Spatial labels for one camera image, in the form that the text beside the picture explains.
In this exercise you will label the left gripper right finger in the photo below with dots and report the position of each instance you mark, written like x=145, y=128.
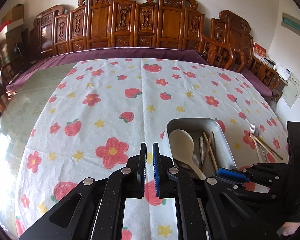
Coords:
x=206, y=209

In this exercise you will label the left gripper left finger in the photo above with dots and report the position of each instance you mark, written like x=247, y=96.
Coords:
x=94, y=209

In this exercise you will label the stainless steel spoon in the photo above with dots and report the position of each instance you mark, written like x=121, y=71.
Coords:
x=195, y=161

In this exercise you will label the small white plastic spoon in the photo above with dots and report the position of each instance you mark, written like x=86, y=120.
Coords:
x=202, y=150

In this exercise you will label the large cream serving spoon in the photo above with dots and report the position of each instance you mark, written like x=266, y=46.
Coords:
x=182, y=148

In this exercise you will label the stainless steel fork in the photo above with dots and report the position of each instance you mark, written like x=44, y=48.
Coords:
x=261, y=149

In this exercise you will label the light wooden chopstick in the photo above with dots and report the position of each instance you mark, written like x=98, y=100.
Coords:
x=207, y=151

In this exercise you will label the person's right hand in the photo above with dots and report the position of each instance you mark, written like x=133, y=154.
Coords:
x=289, y=228

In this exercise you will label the metal rectangular tray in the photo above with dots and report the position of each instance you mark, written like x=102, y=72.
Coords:
x=198, y=145

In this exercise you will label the strawberry flower tablecloth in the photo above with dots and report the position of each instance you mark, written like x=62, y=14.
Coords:
x=103, y=110

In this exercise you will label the wooden side table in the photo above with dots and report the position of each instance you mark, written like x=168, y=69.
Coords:
x=278, y=90

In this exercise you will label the red greeting card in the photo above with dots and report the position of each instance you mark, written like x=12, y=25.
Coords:
x=259, y=51

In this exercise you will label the carved wooden armchair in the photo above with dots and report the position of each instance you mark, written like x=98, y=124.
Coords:
x=234, y=31

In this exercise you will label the carved wooden long sofa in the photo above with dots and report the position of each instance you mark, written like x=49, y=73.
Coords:
x=100, y=24

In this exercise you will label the grey wall electrical panel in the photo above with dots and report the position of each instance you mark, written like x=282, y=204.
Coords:
x=291, y=23

